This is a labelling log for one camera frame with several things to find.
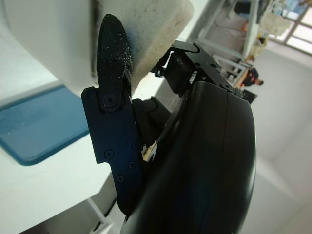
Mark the blue plastic tray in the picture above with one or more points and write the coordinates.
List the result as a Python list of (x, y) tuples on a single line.
[(36, 126)]

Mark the person in orange and black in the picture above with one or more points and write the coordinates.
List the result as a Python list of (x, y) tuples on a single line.
[(253, 78)]

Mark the slice of white bread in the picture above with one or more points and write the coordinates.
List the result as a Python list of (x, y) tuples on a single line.
[(156, 24)]

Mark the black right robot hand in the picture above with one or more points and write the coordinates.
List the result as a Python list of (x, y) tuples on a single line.
[(195, 158)]

